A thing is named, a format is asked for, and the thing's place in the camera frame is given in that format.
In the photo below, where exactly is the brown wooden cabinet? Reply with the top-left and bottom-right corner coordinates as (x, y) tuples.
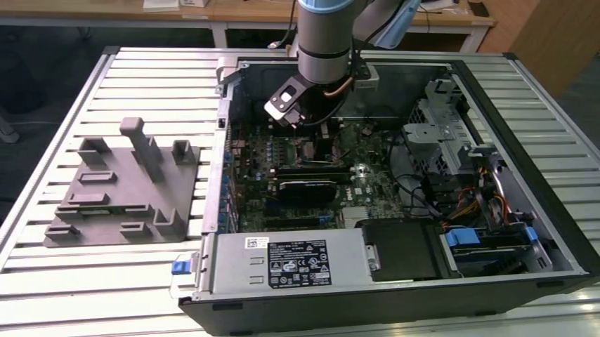
(479, 0), (600, 95)

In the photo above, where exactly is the silver metal drive cage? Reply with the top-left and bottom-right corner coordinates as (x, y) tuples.
(400, 79), (475, 176)

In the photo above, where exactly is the black RAM slot bank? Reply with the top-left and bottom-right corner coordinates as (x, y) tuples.
(268, 117), (346, 137)
(274, 166), (355, 184)

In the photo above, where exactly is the black expansion slot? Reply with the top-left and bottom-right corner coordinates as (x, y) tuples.
(265, 217), (320, 229)

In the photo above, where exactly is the black cable bundle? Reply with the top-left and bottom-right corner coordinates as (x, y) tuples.
(392, 171), (450, 224)

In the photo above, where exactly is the blue plastic latch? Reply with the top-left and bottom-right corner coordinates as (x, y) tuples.
(171, 257), (195, 275)

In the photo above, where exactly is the small silver heatsink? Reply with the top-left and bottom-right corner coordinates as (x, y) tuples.
(343, 206), (370, 230)

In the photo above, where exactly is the green motherboard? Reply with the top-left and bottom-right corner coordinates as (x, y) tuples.
(227, 117), (410, 234)

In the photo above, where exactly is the grey parts rack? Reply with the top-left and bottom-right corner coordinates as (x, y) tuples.
(41, 117), (203, 249)

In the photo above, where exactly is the silver power supply unit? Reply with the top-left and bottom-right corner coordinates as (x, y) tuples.
(204, 230), (375, 295)

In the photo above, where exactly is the black plastic shroud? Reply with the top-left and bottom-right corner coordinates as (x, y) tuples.
(354, 217), (458, 284)

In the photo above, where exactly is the coloured power wire bundle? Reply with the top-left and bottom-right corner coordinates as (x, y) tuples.
(447, 167), (514, 225)

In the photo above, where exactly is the CPU socket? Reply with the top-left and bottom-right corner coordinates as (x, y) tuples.
(290, 136), (342, 168)

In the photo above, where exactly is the black graphics card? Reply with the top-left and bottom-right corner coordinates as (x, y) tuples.
(276, 180), (338, 205)

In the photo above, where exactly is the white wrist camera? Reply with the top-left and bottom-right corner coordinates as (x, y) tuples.
(261, 75), (308, 130)

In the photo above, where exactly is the cable with silver plug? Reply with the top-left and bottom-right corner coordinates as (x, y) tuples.
(265, 0), (300, 50)

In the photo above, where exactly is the black PC case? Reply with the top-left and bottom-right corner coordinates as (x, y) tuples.
(176, 51), (600, 333)

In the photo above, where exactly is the hard disk in blue carrier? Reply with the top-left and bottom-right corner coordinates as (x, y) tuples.
(445, 226), (539, 279)

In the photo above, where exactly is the grey furniture foot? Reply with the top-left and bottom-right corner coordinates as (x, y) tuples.
(0, 115), (20, 143)

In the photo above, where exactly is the wooden desk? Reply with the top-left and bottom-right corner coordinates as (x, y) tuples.
(0, 0), (498, 53)

